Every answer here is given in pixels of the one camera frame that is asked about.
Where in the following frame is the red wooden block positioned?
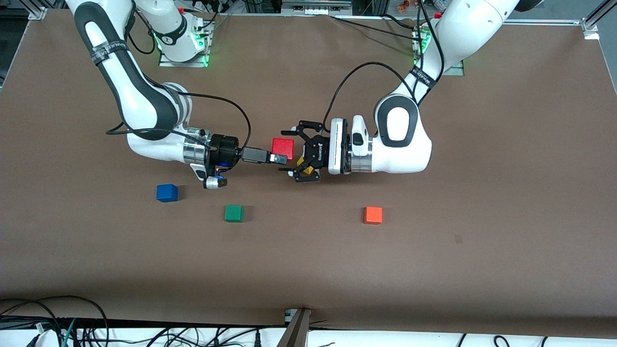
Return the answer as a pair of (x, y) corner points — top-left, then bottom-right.
(272, 138), (295, 160)

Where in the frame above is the blue wooden block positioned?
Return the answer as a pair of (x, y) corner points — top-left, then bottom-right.
(156, 184), (179, 203)

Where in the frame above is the white power strip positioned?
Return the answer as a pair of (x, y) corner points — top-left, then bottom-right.
(282, 0), (353, 15)

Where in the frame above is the aluminium profile bar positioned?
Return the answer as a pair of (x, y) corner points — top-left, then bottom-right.
(277, 308), (312, 347)

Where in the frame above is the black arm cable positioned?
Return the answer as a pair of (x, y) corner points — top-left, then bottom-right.
(106, 10), (252, 151)
(322, 0), (446, 127)

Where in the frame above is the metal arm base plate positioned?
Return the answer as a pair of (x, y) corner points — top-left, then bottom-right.
(414, 29), (465, 76)
(159, 19), (213, 68)

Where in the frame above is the black table cable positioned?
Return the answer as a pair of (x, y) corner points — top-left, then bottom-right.
(330, 14), (420, 41)

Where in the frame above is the black looped cable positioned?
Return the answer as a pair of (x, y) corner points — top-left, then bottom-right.
(0, 295), (109, 347)

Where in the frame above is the teal cable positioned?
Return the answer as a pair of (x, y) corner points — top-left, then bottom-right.
(63, 318), (78, 347)

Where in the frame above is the aluminium frame rail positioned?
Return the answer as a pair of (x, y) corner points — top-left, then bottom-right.
(506, 18), (586, 26)

